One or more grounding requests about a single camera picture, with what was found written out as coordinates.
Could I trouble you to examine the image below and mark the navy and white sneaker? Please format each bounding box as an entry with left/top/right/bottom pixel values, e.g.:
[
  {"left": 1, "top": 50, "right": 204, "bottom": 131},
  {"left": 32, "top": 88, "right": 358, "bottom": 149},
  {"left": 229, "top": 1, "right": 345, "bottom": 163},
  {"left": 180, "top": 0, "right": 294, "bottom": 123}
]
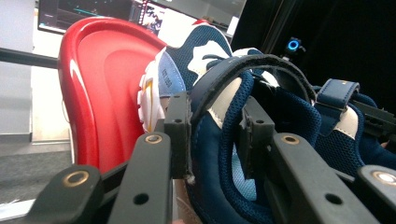
[
  {"left": 136, "top": 20, "right": 323, "bottom": 224},
  {"left": 311, "top": 77, "right": 396, "bottom": 178}
]

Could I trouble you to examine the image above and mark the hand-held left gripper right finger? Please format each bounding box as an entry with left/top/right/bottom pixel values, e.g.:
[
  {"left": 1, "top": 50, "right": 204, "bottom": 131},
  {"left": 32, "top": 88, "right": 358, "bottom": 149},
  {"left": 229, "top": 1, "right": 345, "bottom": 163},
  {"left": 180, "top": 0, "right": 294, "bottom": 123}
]
[{"left": 239, "top": 96, "right": 381, "bottom": 224}]

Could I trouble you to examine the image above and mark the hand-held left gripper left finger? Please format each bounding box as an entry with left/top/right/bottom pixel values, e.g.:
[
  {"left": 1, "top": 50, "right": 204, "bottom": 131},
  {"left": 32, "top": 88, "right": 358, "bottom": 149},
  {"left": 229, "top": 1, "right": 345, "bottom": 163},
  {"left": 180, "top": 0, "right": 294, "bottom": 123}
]
[{"left": 106, "top": 91, "right": 192, "bottom": 224}]

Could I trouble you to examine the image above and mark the computer monitor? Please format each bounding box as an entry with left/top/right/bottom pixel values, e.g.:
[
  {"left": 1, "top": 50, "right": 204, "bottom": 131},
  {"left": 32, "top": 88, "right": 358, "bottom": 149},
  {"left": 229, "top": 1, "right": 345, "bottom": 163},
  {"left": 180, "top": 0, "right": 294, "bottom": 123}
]
[{"left": 36, "top": 0, "right": 138, "bottom": 35}]

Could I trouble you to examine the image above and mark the camera with blue ring light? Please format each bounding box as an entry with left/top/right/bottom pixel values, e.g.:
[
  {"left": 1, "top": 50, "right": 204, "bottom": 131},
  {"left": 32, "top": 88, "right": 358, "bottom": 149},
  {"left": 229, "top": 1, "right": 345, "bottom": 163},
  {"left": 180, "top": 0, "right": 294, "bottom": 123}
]
[{"left": 281, "top": 36, "right": 307, "bottom": 60}]

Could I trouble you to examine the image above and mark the red and black shoe rack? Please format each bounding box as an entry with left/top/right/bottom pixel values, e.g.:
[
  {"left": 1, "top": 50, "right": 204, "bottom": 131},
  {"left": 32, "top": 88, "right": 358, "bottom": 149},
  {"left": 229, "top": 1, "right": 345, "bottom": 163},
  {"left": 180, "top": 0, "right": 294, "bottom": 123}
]
[{"left": 57, "top": 16, "right": 169, "bottom": 175}]

